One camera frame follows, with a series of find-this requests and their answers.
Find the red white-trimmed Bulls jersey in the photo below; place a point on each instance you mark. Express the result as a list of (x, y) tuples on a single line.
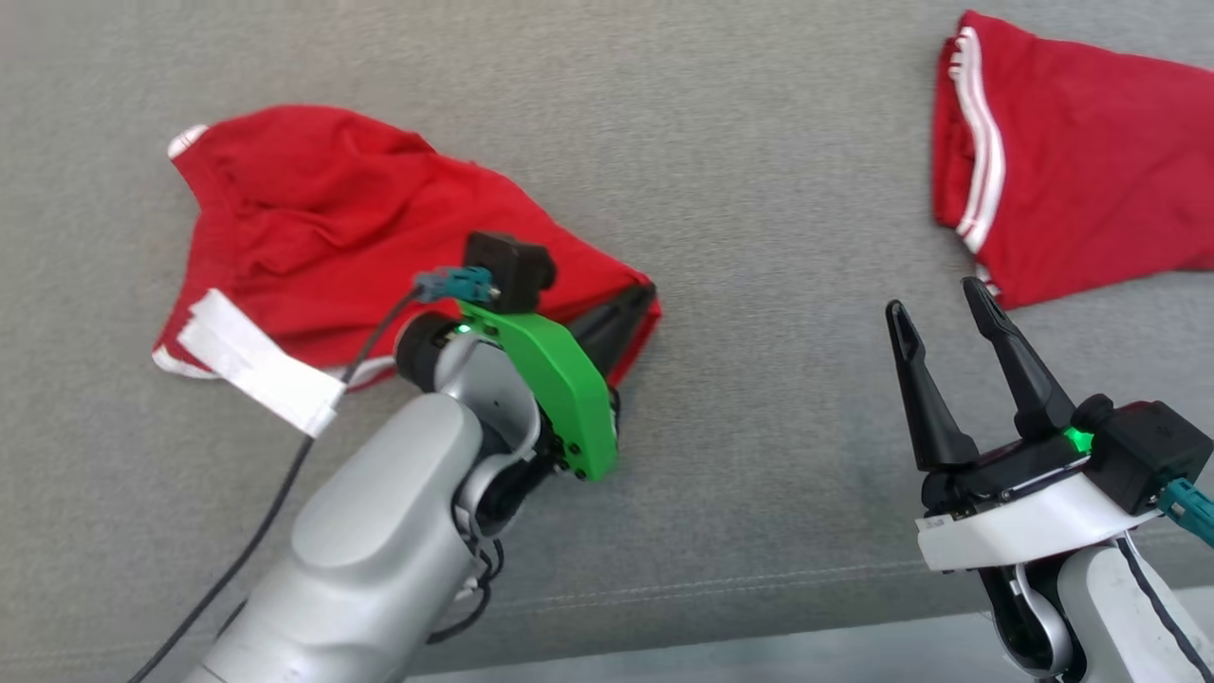
[(1091, 171)]

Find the grey fabric sofa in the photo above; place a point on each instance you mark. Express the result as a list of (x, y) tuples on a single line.
[(759, 190)]

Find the red Bulls 23 shorts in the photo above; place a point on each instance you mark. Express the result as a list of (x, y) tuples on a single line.
[(313, 218)]

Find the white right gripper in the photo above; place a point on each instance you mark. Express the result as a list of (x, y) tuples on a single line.
[(1024, 526)]

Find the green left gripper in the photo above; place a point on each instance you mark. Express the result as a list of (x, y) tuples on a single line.
[(569, 398)]

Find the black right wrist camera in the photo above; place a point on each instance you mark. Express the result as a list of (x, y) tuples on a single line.
[(1148, 451)]

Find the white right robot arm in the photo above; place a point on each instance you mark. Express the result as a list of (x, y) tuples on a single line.
[(1110, 617)]

